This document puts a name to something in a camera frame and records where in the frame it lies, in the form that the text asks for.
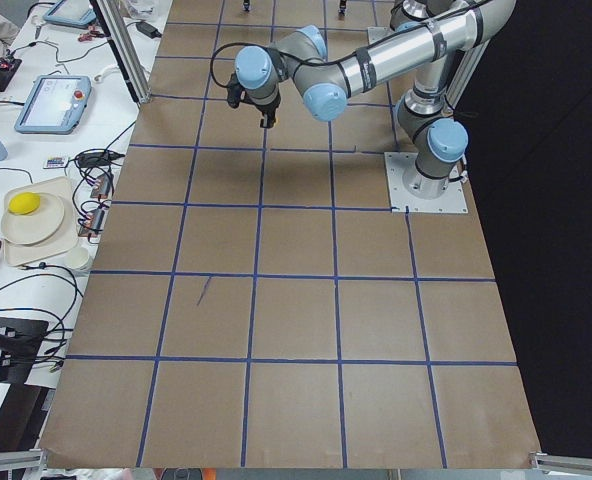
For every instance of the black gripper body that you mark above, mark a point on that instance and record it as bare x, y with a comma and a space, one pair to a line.
263, 106

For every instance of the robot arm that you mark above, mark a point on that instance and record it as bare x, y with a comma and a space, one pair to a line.
405, 11
436, 40

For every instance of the black power adapter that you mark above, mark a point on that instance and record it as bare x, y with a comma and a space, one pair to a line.
148, 30

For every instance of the near teach pendant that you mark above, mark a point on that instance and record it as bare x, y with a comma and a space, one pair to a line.
55, 105

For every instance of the teach pendant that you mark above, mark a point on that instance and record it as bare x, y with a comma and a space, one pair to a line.
55, 105
71, 13

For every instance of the far teach pendant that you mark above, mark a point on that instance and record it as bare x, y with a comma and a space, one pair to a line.
71, 13

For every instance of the white paper cup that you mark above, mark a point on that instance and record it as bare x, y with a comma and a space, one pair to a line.
78, 260

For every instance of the beige round plate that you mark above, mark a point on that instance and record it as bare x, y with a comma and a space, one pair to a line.
37, 226

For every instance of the beige rectangular tray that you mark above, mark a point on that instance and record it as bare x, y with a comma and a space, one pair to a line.
63, 240

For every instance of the yellow lemon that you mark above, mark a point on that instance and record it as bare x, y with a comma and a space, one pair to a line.
24, 203

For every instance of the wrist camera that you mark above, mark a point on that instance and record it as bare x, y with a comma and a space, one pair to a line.
236, 93

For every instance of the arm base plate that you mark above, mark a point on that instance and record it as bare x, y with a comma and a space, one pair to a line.
376, 35
411, 192

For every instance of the aluminium frame post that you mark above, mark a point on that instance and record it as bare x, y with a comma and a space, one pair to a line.
114, 27

